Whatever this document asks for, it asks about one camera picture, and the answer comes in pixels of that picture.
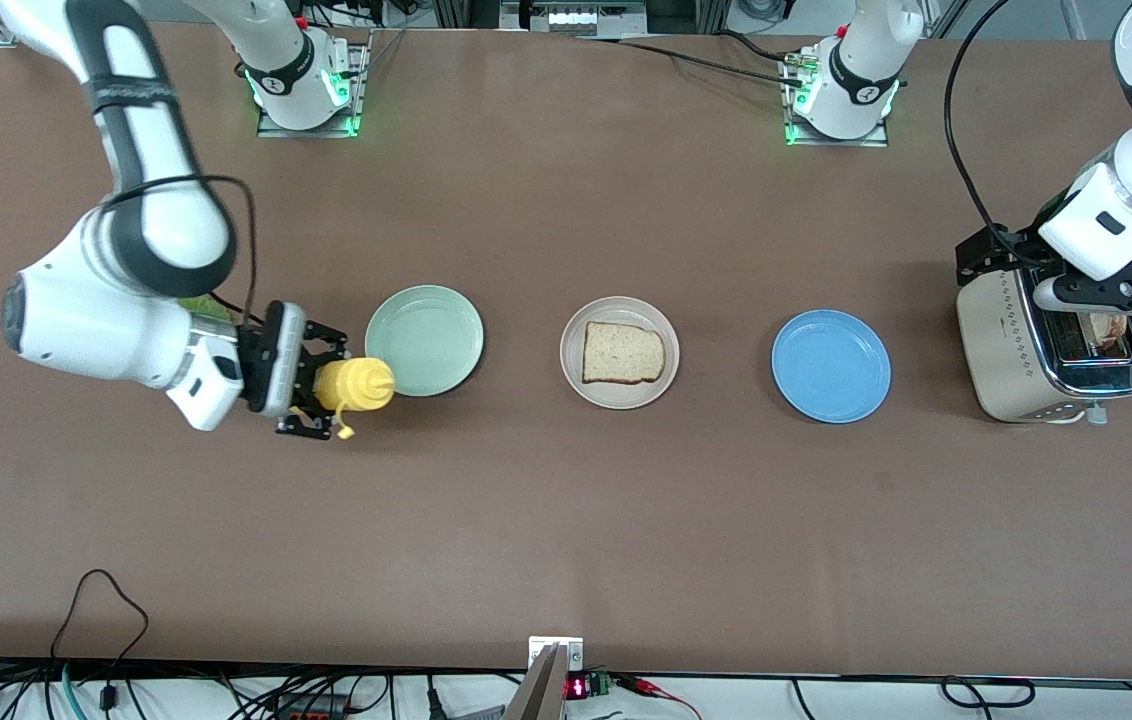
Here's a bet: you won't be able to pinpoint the thin black looped cable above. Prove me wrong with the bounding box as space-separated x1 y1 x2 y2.
51 569 150 720

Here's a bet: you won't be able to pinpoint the thick black table cable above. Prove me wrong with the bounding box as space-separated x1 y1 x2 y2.
576 36 812 86

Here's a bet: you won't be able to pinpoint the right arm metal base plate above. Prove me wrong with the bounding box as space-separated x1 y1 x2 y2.
256 28 367 139

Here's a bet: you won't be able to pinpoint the green lettuce leaf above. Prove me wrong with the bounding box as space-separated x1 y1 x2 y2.
176 294 235 325

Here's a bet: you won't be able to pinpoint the red and black clip leads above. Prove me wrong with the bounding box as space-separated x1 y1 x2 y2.
616 674 702 720

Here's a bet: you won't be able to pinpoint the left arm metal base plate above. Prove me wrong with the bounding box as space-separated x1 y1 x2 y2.
783 50 890 149

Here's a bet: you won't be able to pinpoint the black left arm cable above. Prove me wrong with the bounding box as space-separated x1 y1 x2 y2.
944 0 1032 266

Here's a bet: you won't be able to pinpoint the grey angled mount post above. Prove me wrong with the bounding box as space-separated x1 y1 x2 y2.
504 645 567 720

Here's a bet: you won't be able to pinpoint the small white metal bracket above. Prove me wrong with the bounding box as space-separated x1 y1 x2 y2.
528 636 585 673

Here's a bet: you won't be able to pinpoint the black coiled cable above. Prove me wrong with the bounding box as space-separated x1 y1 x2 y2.
941 676 1037 709

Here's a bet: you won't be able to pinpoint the toasted bread slice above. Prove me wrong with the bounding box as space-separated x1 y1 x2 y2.
581 320 668 386
1088 310 1131 354

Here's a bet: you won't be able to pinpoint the yellow squeeze mustard bottle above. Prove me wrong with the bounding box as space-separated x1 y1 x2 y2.
312 356 397 442

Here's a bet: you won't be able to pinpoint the blue plate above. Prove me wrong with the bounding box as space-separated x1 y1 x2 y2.
771 309 893 425

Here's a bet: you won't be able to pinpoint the beige chrome toaster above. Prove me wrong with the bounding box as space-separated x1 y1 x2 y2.
956 255 1132 426

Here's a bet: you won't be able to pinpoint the light green plate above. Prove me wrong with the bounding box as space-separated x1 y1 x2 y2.
364 285 485 399

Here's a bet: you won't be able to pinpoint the beige plate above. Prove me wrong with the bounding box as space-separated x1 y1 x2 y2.
559 295 681 411

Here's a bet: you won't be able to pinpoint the grey vented device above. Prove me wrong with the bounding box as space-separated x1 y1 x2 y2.
499 0 649 37

